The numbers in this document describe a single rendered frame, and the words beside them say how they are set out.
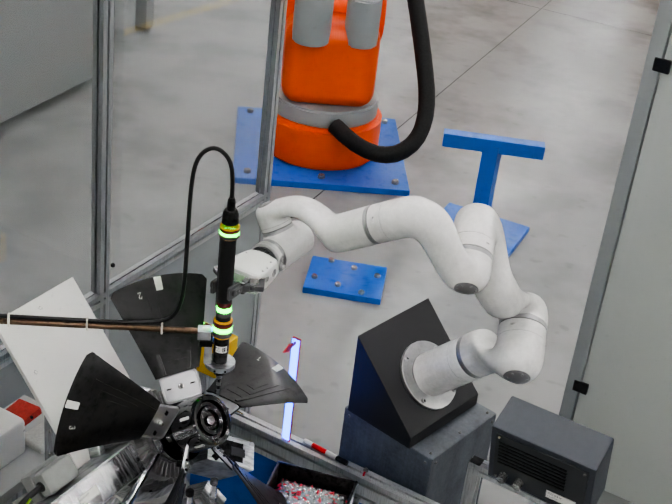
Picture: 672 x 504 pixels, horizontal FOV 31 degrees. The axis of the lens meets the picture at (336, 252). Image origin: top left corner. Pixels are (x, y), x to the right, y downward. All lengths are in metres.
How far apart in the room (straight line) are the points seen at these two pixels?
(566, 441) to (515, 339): 0.29
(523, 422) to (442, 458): 0.44
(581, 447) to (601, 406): 1.73
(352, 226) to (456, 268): 0.25
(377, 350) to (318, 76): 3.41
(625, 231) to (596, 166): 3.09
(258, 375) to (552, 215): 3.82
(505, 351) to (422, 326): 0.43
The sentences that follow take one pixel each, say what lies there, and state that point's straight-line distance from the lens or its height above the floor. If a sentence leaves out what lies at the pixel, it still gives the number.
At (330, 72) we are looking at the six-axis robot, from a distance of 6.47.
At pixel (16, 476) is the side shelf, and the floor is 0.86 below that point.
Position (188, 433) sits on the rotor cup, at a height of 1.21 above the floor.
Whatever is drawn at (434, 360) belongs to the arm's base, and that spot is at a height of 1.14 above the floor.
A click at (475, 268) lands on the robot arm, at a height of 1.62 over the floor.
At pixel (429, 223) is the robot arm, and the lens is 2.65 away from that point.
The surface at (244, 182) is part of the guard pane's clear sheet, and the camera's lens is 4.11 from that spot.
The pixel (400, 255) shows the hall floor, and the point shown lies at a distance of 5.99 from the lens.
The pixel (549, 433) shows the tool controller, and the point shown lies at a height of 1.24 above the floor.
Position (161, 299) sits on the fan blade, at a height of 1.41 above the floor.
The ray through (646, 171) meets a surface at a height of 1.29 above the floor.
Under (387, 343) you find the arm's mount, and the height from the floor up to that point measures 1.13.
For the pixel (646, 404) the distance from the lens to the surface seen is 4.52.
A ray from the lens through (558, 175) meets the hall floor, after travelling 7.11.
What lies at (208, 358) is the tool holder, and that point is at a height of 1.33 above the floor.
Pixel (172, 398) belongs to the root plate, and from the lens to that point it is 2.84.
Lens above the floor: 2.93
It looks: 30 degrees down
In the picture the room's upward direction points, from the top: 7 degrees clockwise
